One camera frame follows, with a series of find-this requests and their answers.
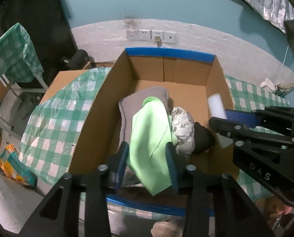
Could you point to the green checkered tablecloth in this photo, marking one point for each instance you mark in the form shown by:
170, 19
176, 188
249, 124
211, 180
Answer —
49, 139

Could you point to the beige power plug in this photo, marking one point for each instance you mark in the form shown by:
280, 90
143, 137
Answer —
157, 39

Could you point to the silver foil sheet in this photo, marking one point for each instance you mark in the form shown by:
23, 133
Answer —
274, 11

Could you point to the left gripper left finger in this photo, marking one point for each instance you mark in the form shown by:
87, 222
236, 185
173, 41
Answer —
117, 164

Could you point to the black cloth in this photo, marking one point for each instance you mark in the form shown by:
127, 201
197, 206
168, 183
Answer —
203, 139

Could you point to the orange teal package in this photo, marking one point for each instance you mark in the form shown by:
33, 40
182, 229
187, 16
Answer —
14, 168

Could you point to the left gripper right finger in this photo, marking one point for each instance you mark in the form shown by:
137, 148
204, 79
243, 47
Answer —
177, 169

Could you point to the cardboard box blue edges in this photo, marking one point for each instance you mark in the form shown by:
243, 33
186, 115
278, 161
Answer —
190, 78

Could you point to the white wall socket strip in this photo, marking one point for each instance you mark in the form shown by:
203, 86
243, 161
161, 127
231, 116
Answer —
148, 35

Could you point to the patterned white cloth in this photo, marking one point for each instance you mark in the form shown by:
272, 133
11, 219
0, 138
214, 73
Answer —
183, 128

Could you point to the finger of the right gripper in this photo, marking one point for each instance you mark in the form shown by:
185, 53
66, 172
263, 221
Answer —
241, 132
276, 118

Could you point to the checkered cloth on rack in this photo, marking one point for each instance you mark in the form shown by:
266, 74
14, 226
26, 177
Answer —
18, 58

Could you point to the black cylinder object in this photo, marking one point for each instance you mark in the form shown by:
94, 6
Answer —
78, 60

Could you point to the grey cloth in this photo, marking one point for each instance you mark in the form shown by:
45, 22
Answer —
144, 120

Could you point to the white shoe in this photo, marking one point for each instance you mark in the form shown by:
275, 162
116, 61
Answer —
166, 229

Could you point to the light green cloth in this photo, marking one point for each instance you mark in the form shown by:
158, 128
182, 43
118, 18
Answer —
152, 170

